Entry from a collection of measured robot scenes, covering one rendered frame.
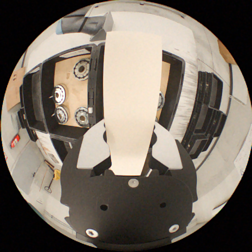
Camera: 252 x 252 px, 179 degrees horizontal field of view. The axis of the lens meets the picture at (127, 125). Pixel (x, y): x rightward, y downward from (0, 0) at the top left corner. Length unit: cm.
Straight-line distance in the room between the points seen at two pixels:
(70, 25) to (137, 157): 54
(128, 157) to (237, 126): 288
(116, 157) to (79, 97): 35
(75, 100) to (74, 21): 43
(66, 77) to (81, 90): 12
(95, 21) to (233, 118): 307
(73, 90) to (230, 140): 317
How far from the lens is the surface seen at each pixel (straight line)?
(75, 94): 45
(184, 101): 64
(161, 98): 38
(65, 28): 49
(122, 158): 15
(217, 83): 135
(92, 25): 49
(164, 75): 41
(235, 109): 297
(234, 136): 294
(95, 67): 30
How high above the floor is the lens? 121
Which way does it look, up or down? 60 degrees down
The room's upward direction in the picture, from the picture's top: 180 degrees counter-clockwise
